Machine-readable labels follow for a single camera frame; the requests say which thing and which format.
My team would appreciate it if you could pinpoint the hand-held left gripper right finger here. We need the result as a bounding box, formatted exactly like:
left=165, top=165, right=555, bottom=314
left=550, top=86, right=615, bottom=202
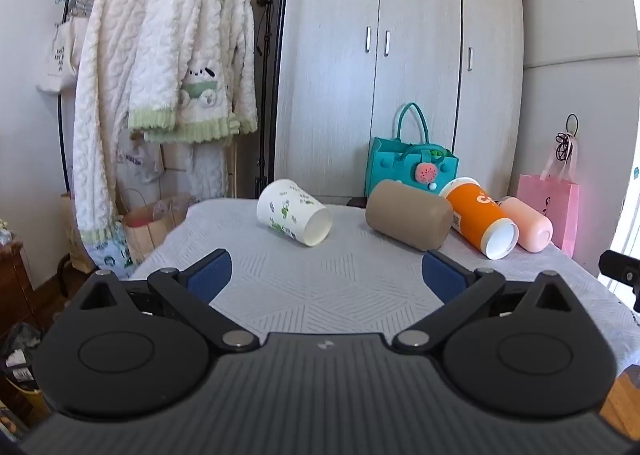
left=392, top=250, right=576, bottom=355

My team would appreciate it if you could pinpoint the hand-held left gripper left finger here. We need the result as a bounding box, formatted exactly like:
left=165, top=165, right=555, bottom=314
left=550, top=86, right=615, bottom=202
left=67, top=248, right=261, bottom=354

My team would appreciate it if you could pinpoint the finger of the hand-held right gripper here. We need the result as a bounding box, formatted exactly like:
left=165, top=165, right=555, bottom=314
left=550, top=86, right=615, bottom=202
left=598, top=249, right=640, bottom=314

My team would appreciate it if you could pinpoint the orange cup with white rim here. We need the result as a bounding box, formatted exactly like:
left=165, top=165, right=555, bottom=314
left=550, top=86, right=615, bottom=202
left=439, top=177, right=520, bottom=260

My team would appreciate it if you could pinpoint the brown cup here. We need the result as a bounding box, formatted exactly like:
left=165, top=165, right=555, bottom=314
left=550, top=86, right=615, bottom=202
left=365, top=179, right=454, bottom=251

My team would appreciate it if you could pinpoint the pink cup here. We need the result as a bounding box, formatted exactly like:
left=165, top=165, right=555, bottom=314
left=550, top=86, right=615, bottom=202
left=499, top=196, right=554, bottom=254

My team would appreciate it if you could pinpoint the white cup with green print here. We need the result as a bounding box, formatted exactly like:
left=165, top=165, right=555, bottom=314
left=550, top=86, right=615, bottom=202
left=256, top=178, right=334, bottom=247

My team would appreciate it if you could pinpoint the brown paper bag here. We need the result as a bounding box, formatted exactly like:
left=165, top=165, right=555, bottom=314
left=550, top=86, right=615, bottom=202
left=120, top=189, right=192, bottom=266

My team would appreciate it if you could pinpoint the pink paper gift bag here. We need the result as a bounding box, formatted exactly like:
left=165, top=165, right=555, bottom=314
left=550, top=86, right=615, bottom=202
left=516, top=132, right=581, bottom=259

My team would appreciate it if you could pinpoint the white quilted tablecloth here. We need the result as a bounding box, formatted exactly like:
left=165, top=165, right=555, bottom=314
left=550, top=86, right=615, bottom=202
left=127, top=198, right=640, bottom=378

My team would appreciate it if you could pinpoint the teal felt handbag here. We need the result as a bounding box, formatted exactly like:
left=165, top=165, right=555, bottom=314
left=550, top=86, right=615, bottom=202
left=364, top=102, right=460, bottom=199

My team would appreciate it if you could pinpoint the white printed plastic bag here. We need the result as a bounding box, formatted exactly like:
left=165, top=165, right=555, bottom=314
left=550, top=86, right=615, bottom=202
left=115, top=128, right=166, bottom=186

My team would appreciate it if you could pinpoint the light wooden wardrobe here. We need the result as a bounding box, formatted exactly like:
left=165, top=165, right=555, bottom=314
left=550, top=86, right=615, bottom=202
left=273, top=0, right=527, bottom=207

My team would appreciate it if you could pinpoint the brown wooden cabinet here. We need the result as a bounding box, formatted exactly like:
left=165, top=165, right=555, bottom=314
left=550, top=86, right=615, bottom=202
left=0, top=234, right=41, bottom=336

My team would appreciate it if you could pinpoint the black light stand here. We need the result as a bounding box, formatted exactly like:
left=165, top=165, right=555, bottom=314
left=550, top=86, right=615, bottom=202
left=254, top=0, right=287, bottom=200

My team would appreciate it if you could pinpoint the black plastic bag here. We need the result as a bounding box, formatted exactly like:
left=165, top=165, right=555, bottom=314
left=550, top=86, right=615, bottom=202
left=0, top=321, right=43, bottom=386

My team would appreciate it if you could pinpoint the white green fluffy jacket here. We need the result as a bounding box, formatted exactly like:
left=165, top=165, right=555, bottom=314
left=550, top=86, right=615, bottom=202
left=127, top=0, right=259, bottom=145

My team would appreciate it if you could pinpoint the white fluffy bathrobe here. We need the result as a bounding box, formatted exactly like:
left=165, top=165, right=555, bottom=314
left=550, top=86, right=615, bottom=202
left=71, top=0, right=166, bottom=248

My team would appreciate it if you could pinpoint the white canvas tote bag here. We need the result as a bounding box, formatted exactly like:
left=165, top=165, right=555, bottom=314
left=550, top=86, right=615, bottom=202
left=36, top=18, right=93, bottom=95

